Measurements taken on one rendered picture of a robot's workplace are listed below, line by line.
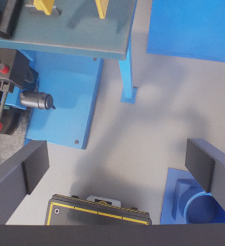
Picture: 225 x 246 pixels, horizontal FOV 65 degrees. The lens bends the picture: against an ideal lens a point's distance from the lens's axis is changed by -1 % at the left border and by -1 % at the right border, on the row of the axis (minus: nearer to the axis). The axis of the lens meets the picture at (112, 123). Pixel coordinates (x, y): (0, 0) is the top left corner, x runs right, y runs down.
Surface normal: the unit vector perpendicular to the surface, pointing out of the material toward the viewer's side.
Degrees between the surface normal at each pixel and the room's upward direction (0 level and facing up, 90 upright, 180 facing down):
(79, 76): 0
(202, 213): 0
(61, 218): 0
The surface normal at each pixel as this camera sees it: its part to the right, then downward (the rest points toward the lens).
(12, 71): 0.97, 0.17
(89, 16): -0.13, -0.16
